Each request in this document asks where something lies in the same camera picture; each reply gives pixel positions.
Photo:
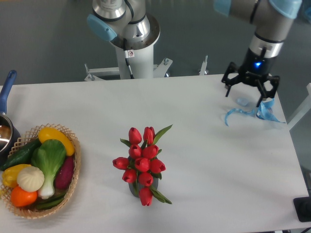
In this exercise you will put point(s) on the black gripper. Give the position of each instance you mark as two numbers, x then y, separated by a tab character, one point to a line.
253	71

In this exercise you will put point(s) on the red tulip bouquet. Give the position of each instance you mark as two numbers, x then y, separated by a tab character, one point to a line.
142	164

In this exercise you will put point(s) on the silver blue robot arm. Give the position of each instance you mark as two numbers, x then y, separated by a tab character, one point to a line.
273	20

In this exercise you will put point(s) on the dark grey ribbed vase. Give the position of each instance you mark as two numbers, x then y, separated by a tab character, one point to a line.
135	189

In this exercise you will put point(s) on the light blue cap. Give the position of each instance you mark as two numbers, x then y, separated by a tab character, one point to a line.
242	102

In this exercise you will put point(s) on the blue ribbon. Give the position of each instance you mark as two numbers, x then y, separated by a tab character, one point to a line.
263	112

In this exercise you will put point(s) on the black device at edge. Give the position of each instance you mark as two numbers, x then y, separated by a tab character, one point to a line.
303	208

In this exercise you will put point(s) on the purple sweet potato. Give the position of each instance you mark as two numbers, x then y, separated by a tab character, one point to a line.
65	174

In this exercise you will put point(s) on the green bok choy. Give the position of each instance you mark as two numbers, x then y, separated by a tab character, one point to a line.
49	158

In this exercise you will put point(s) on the woven bamboo basket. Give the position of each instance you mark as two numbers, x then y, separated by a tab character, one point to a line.
29	211

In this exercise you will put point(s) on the green cucumber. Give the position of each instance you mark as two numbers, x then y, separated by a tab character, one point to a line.
22	155

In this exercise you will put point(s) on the white steamed bun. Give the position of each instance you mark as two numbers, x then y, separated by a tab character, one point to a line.
30	179

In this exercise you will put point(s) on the green pea pods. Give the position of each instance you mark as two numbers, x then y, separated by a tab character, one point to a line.
50	203

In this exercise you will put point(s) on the orange fruit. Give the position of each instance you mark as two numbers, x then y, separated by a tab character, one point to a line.
21	198

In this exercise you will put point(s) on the yellow bell pepper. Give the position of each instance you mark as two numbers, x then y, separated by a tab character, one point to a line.
9	176

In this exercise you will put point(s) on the white frame bar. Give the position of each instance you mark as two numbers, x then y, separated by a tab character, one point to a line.
301	110

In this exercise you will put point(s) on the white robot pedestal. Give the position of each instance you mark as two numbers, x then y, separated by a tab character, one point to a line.
135	54

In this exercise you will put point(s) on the blue handled saucepan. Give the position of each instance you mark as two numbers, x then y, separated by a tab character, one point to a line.
8	133

